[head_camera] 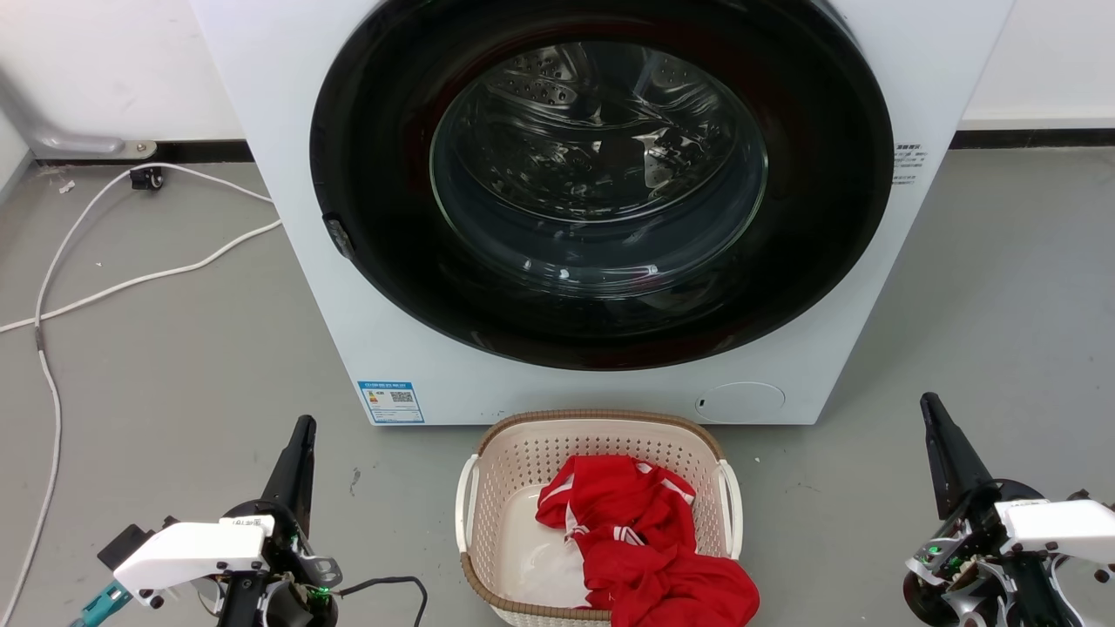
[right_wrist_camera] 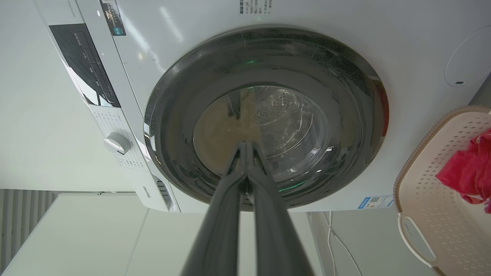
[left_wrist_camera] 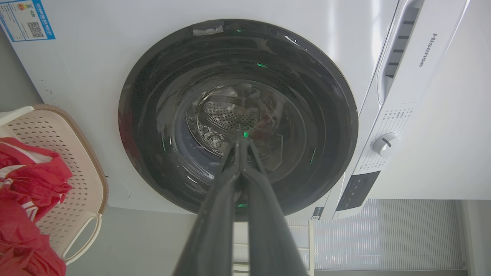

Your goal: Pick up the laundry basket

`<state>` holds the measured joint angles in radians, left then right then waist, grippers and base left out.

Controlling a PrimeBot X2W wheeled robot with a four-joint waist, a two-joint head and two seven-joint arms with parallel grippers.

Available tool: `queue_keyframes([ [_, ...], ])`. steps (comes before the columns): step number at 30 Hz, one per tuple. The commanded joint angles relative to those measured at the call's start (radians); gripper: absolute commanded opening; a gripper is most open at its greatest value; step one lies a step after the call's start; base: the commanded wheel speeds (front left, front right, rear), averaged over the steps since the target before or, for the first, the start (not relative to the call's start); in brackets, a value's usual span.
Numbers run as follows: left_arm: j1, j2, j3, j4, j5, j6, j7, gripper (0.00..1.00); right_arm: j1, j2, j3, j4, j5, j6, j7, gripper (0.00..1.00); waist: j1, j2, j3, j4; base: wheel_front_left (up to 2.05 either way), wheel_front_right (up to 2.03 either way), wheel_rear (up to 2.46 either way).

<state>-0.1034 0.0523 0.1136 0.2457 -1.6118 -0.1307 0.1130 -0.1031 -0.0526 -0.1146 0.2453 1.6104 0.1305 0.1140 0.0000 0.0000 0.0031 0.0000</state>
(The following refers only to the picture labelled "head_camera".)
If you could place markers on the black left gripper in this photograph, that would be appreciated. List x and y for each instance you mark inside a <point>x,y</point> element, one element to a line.
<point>287,557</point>

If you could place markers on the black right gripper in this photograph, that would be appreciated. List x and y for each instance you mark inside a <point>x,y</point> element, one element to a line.
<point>971,540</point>

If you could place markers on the beige perforated laundry basket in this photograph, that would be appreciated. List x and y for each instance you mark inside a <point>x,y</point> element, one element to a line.
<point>523,461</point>

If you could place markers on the blue energy label sticker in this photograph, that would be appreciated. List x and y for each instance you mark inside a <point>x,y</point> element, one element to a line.
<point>391,402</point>

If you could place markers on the round white filter cover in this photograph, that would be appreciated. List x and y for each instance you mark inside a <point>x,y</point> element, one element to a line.
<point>742,402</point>

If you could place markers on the teal plastic connector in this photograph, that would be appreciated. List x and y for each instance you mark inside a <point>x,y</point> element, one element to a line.
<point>100,605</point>

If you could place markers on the black round washer door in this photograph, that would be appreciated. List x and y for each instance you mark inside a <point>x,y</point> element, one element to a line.
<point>383,261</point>

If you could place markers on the small black text sticker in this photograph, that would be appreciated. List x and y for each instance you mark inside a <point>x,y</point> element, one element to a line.
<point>908,164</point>

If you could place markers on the red white-striped garment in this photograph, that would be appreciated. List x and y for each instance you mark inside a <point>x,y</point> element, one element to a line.
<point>645,540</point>

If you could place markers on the white front-load washing machine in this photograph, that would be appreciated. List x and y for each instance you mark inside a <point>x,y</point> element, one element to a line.
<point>287,104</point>

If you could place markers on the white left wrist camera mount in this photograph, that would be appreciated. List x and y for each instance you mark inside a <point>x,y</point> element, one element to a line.
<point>192,550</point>

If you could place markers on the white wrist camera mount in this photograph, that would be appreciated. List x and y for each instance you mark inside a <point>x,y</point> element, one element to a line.
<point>192,550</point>
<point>1063,522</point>

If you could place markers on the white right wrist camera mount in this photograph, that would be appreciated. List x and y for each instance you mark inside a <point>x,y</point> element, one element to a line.
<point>1063,522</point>

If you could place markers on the small black wall plug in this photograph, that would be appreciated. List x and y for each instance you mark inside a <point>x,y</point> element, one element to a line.
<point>146,178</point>

